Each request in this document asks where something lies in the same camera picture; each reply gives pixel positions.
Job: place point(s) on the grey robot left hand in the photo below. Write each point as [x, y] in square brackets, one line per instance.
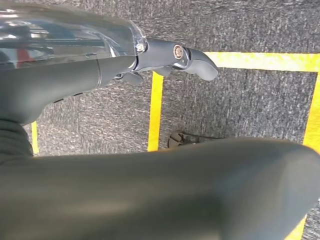
[149, 198]

